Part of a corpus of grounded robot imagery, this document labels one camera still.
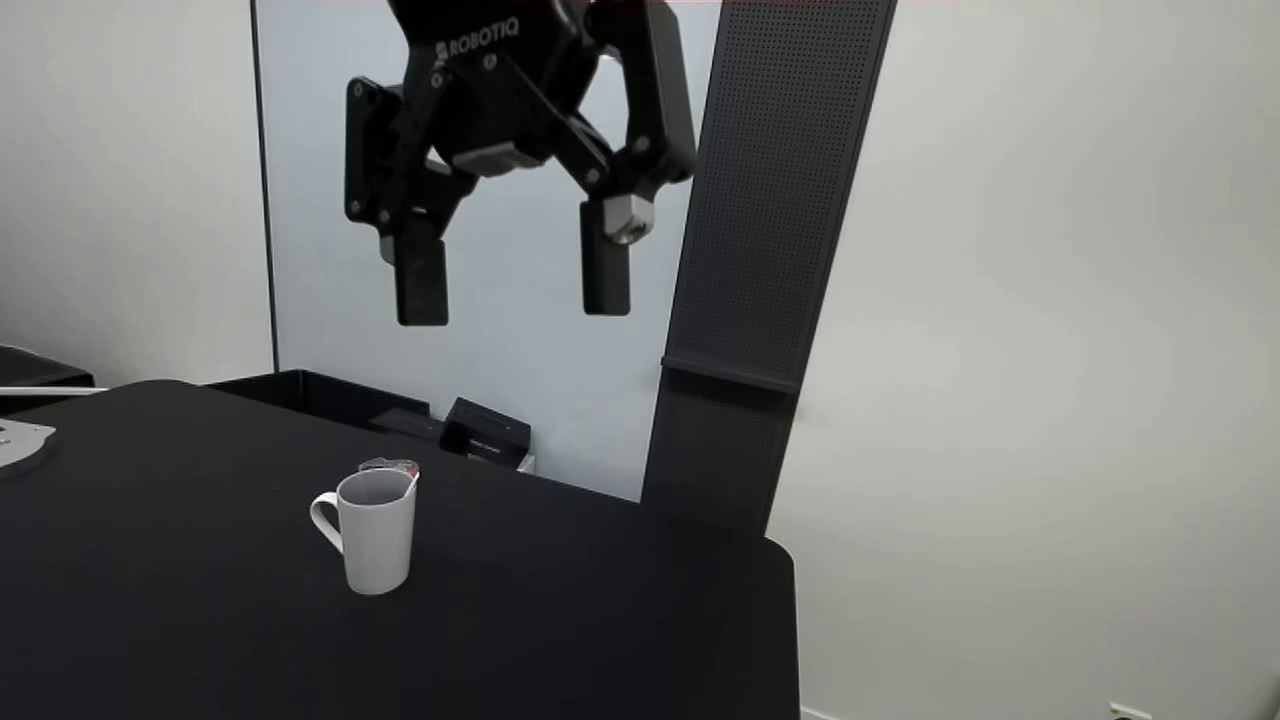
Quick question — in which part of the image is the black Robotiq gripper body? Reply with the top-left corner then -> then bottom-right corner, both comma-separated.
387,0 -> 612,178

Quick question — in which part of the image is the white ceramic mug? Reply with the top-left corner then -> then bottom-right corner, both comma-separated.
309,464 -> 417,596

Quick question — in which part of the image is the dark grey vertical pillar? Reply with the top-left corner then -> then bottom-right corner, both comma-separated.
644,0 -> 894,536

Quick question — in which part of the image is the black box behind table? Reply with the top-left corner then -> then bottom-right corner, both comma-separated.
438,400 -> 530,470

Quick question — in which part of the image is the dark side table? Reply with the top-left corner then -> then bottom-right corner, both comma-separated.
0,348 -> 97,389

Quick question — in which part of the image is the grey object at table edge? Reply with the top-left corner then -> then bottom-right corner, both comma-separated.
0,421 -> 54,473

